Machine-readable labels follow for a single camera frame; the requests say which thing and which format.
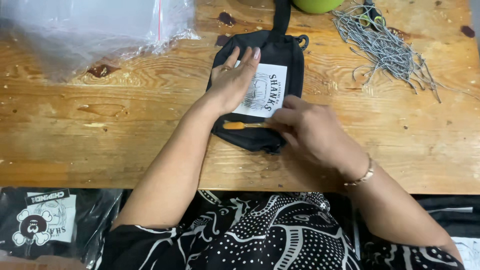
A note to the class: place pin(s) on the person's left hand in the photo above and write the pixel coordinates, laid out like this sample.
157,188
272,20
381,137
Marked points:
230,83

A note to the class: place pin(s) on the person's right hand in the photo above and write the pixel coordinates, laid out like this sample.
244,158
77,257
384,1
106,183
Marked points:
318,131

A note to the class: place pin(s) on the person's right fingers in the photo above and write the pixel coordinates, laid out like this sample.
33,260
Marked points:
282,117

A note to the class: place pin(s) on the white printed card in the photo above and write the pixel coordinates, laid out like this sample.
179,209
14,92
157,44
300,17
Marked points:
272,84

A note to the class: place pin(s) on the black pouch bag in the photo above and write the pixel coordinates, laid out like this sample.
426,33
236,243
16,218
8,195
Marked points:
279,50

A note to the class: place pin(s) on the person's black white patterned clothing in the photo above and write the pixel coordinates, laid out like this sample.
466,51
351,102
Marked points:
270,232

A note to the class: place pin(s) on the green round object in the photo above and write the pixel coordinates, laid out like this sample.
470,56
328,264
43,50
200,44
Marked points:
318,5

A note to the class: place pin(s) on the heap of packaged black pouches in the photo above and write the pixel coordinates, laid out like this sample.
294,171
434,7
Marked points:
450,228

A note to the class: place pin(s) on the pile of clear plastic bags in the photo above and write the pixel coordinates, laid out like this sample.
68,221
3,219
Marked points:
90,30

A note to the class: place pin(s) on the packaged black pouch with tag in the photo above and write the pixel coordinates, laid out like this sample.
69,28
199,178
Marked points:
45,225

